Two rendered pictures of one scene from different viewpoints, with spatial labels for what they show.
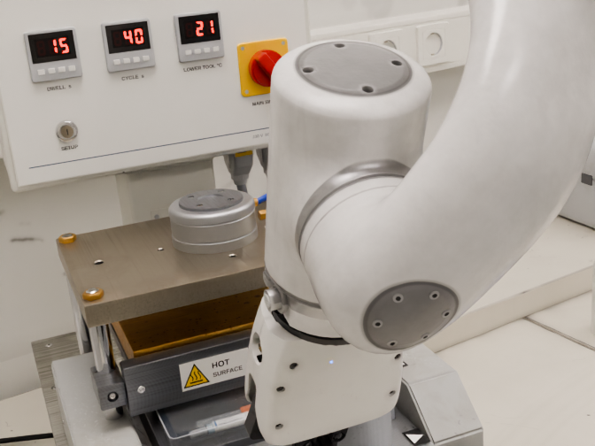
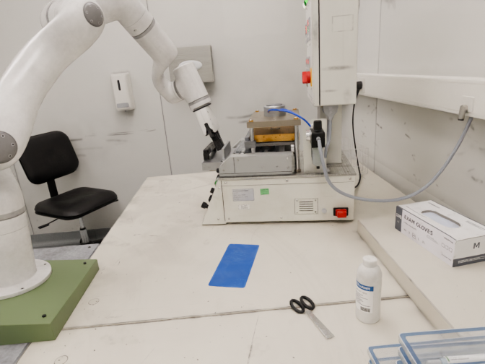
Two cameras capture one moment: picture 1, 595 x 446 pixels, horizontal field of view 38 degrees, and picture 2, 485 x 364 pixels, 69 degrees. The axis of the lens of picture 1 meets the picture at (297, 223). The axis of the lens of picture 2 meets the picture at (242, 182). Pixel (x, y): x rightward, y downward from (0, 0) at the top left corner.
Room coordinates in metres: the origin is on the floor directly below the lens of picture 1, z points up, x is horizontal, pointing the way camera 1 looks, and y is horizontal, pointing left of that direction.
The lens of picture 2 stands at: (1.25, -1.13, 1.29)
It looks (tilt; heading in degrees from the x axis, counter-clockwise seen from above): 18 degrees down; 119
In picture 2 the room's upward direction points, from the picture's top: 5 degrees counter-clockwise
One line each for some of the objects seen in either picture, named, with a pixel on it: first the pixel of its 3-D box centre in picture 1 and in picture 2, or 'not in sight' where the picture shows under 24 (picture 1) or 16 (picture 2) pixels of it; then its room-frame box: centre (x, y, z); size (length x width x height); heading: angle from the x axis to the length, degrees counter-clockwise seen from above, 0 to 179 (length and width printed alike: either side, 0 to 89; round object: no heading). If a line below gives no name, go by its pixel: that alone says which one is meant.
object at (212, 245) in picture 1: (228, 249); (283, 122); (0.78, 0.07, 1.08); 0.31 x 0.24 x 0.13; 110
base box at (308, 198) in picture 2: not in sight; (276, 187); (0.75, 0.06, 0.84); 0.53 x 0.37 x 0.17; 20
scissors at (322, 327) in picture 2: not in sight; (312, 315); (1.06, -0.50, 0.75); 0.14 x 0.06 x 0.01; 139
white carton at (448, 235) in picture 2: not in sight; (441, 230); (1.30, -0.14, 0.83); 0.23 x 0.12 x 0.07; 129
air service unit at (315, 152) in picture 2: not in sight; (315, 143); (0.95, -0.09, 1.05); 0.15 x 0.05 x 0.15; 110
